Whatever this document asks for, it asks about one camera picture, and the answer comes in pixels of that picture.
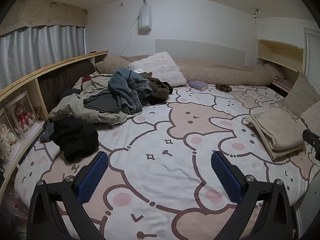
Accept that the blue knit sweater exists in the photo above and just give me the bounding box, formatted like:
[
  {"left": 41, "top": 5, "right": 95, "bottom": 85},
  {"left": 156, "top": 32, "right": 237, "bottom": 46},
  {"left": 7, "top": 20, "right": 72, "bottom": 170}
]
[{"left": 108, "top": 68, "right": 153, "bottom": 114}]

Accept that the white headboard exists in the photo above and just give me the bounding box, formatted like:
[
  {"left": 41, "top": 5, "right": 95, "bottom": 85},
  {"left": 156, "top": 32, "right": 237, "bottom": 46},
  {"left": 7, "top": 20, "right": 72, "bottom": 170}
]
[{"left": 155, "top": 39, "right": 247, "bottom": 67}]

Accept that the black garment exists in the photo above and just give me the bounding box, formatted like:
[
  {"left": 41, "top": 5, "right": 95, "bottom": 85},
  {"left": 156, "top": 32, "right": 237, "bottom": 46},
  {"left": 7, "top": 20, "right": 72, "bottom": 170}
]
[{"left": 51, "top": 117, "right": 100, "bottom": 162}]

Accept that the dark grey garment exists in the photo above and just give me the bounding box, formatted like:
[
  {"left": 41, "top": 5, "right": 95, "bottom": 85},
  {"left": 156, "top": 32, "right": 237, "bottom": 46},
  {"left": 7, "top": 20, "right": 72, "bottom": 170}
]
[{"left": 83, "top": 90, "right": 123, "bottom": 113}]

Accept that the red doll display box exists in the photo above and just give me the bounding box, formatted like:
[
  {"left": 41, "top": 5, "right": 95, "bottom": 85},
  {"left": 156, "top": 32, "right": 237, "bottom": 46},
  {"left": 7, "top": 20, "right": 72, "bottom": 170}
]
[{"left": 5, "top": 91, "right": 38, "bottom": 140}]

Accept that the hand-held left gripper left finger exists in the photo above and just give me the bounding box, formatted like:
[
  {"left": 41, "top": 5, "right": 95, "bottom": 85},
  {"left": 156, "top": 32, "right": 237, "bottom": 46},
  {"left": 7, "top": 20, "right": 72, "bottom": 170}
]
[{"left": 26, "top": 151, "right": 109, "bottom": 240}]

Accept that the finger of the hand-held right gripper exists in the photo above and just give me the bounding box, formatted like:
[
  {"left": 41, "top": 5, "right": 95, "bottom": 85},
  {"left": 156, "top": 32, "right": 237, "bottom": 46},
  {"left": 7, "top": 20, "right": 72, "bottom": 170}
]
[{"left": 302, "top": 129, "right": 320, "bottom": 161}]

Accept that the wooden bedside shelf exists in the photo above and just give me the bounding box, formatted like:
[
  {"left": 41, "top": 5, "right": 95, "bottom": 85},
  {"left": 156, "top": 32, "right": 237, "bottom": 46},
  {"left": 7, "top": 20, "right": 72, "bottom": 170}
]
[{"left": 0, "top": 51, "right": 109, "bottom": 195}]

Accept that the folded beige blanket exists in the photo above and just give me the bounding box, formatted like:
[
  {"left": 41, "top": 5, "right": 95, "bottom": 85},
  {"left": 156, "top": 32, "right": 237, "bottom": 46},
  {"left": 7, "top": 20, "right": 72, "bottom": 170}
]
[{"left": 245, "top": 107, "right": 307, "bottom": 160}]

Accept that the grey blue cloth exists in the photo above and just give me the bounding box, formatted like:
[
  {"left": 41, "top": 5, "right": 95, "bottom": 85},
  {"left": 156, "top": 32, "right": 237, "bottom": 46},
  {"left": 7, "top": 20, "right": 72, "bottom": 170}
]
[{"left": 39, "top": 119, "right": 54, "bottom": 143}]

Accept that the thin wall cable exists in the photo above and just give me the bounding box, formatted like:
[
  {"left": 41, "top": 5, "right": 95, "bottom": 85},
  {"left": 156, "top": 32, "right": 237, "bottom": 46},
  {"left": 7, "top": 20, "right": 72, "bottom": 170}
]
[{"left": 119, "top": 15, "right": 140, "bottom": 57}]

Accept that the brown garment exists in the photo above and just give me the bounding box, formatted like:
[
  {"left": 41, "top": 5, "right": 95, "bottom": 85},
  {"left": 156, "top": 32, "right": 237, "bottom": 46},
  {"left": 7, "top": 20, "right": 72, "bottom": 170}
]
[{"left": 140, "top": 71, "right": 174, "bottom": 105}]

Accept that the long beige body pillow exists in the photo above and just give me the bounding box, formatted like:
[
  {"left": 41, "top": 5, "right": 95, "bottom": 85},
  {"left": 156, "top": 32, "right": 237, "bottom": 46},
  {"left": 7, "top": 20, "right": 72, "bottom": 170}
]
[{"left": 96, "top": 54, "right": 285, "bottom": 87}]

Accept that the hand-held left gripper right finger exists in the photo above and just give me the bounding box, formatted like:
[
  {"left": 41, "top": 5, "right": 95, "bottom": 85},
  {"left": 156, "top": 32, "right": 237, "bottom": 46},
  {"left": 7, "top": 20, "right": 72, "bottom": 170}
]
[{"left": 211, "top": 151, "right": 294, "bottom": 240}]

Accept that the grey curtain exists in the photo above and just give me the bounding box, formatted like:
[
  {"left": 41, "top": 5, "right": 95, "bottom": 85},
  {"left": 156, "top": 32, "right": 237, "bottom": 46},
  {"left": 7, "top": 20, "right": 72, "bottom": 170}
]
[{"left": 0, "top": 25, "right": 85, "bottom": 85}]

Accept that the beige olive garment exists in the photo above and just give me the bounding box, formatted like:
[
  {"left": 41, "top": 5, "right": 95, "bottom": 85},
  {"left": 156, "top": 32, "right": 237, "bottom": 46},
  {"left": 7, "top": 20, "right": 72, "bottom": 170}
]
[{"left": 49, "top": 76, "right": 135, "bottom": 125}]

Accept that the white window blind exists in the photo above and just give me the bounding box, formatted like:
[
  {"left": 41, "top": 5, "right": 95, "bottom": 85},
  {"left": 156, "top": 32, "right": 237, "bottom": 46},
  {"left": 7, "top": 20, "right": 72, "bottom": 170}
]
[{"left": 304, "top": 27, "right": 320, "bottom": 88}]

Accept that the pink striped folded cloth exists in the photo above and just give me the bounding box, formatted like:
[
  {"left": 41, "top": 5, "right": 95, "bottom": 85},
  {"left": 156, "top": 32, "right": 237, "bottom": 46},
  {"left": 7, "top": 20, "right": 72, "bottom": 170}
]
[{"left": 272, "top": 78, "right": 294, "bottom": 90}]

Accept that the white fluffy pillow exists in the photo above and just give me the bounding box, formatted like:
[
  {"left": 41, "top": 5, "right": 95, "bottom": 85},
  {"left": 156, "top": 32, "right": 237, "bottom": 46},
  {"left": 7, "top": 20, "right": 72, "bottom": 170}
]
[
  {"left": 129, "top": 52, "right": 187, "bottom": 87},
  {"left": 301, "top": 100, "right": 320, "bottom": 130}
]

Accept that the white doll display box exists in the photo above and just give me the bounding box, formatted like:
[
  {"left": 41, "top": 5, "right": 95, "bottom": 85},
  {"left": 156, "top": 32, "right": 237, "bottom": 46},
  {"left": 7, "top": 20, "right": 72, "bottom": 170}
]
[{"left": 0, "top": 109, "right": 21, "bottom": 163}]

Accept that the white hanging bag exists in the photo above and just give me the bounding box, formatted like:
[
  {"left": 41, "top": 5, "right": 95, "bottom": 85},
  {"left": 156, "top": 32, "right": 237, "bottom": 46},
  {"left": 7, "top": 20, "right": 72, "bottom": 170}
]
[{"left": 138, "top": 1, "right": 152, "bottom": 35}]

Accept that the beige printed curtain valance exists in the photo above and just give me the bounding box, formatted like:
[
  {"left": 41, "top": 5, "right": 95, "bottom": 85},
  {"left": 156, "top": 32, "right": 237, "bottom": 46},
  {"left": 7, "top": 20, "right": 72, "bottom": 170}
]
[{"left": 0, "top": 0, "right": 88, "bottom": 36}]

